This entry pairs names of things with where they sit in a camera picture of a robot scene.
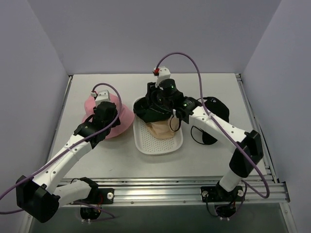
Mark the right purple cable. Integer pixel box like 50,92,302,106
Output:
155,51,270,212

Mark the black cap green brim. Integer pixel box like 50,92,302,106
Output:
133,97,172,123

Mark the pink bucket hat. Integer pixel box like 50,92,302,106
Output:
81,94,135,139

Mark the white perforated tray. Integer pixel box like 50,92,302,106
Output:
133,115,183,155

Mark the beige cloth hat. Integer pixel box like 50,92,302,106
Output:
146,117,179,139

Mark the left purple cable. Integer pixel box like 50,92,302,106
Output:
0,83,122,220

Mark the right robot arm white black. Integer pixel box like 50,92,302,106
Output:
145,78,268,201

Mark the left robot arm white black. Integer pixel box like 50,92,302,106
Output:
16,101,120,223

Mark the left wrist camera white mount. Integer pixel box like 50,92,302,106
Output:
91,90,110,106

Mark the purple cable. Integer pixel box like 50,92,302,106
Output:
0,83,122,220
155,51,270,212

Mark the black NY baseball cap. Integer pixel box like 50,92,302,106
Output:
190,97,229,145

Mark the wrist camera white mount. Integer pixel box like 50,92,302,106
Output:
91,90,110,106
153,67,171,88

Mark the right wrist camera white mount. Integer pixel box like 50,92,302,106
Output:
153,67,171,88

